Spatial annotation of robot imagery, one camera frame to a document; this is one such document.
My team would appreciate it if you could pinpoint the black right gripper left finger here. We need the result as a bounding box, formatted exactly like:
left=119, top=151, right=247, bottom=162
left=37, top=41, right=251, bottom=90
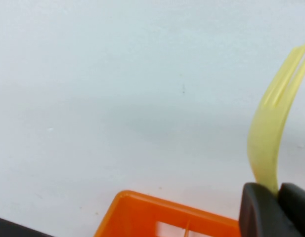
left=239, top=182, right=295, bottom=237

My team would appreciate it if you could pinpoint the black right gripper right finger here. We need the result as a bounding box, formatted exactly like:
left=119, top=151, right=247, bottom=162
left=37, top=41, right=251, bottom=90
left=278, top=182, right=305, bottom=237

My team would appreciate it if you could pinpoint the yellow plastic fork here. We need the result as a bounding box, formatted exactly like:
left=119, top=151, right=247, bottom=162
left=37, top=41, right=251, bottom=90
left=248, top=43, right=305, bottom=196

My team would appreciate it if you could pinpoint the orange plastic cutlery holder crate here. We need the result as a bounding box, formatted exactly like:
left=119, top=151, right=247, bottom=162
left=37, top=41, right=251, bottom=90
left=92, top=189, right=242, bottom=237

